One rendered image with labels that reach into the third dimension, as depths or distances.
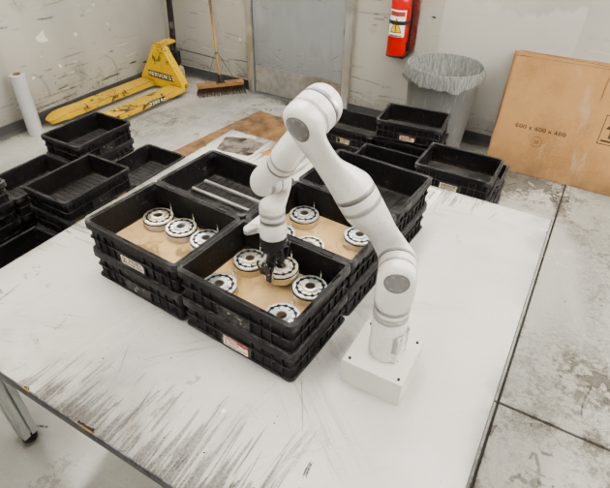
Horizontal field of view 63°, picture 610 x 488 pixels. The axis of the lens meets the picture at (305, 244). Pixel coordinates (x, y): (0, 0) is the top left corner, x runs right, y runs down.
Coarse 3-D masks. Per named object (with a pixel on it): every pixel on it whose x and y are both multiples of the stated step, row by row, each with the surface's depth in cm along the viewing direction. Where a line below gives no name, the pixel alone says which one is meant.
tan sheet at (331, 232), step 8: (288, 216) 177; (320, 216) 177; (288, 224) 173; (320, 224) 173; (328, 224) 173; (336, 224) 174; (296, 232) 169; (304, 232) 169; (312, 232) 169; (320, 232) 169; (328, 232) 169; (336, 232) 169; (344, 232) 170; (328, 240) 166; (336, 240) 166; (328, 248) 163; (336, 248) 163; (344, 248) 163; (344, 256) 160; (352, 256) 160
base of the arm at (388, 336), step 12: (372, 324) 128; (384, 324) 123; (396, 324) 122; (372, 336) 129; (384, 336) 125; (396, 336) 125; (408, 336) 131; (372, 348) 131; (384, 348) 128; (396, 348) 127; (384, 360) 131; (396, 360) 130
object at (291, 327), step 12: (216, 240) 148; (312, 252) 146; (180, 264) 139; (348, 264) 141; (180, 276) 138; (192, 276) 135; (336, 276) 136; (204, 288) 134; (216, 288) 132; (324, 288) 133; (336, 288) 136; (228, 300) 131; (240, 300) 128; (324, 300) 132; (252, 312) 127; (264, 312) 126; (312, 312) 128; (276, 324) 124; (288, 324) 122; (300, 324) 124
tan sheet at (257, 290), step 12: (228, 264) 155; (240, 276) 151; (300, 276) 151; (240, 288) 147; (252, 288) 147; (264, 288) 147; (276, 288) 147; (288, 288) 147; (252, 300) 143; (264, 300) 143; (276, 300) 143; (288, 300) 143; (300, 312) 139
